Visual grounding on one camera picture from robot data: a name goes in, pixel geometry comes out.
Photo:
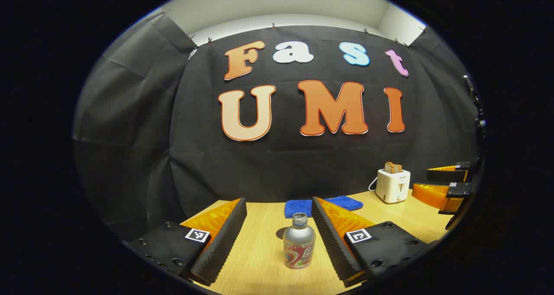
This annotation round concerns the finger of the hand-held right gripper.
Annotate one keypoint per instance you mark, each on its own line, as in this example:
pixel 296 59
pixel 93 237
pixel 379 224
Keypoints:
pixel 459 190
pixel 446 175

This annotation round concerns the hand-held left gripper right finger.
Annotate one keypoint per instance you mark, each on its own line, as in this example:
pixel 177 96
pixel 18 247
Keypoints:
pixel 331 243

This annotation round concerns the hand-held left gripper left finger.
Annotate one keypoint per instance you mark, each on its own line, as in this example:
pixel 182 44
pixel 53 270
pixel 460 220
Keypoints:
pixel 225 243

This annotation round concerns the silver water bottle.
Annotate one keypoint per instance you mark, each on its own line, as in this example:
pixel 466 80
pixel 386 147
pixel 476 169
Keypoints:
pixel 298 243

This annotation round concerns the blue towel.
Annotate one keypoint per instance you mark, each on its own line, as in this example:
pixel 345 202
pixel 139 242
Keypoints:
pixel 303 206

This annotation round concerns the toast slice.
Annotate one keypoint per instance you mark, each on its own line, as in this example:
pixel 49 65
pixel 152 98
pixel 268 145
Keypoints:
pixel 388 167
pixel 398 168

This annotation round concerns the white toaster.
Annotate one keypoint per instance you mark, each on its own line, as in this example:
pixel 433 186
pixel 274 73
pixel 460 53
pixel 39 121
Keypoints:
pixel 391 187

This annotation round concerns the black backdrop cloth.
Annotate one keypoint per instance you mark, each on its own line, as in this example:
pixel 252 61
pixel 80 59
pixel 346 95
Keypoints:
pixel 281 165

